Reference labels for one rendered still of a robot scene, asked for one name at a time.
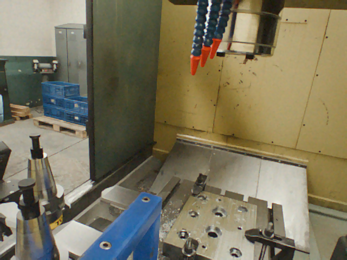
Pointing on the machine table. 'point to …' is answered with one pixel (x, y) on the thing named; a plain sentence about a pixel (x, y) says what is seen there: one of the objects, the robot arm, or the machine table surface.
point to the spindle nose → (252, 27)
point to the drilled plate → (245, 245)
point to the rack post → (148, 243)
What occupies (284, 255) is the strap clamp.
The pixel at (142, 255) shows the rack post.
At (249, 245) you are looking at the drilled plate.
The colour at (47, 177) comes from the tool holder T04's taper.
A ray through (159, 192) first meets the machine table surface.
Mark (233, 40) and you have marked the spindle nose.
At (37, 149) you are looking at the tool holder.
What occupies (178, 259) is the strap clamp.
